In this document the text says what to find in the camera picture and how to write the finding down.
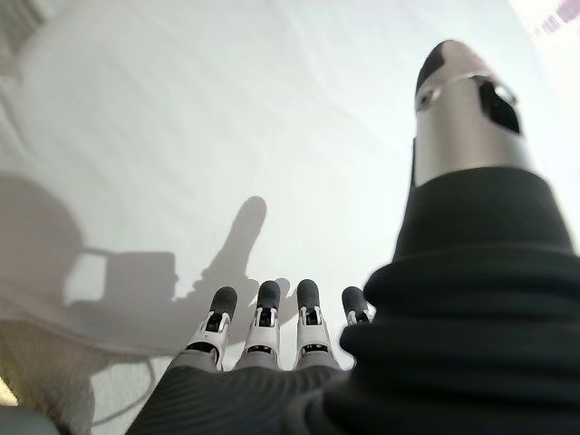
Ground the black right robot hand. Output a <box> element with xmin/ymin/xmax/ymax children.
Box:
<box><xmin>134</xmin><ymin>39</ymin><xmax>580</xmax><ymax>435</ymax></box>

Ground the white duvet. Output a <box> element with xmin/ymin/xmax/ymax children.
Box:
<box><xmin>0</xmin><ymin>0</ymin><xmax>580</xmax><ymax>377</ymax></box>

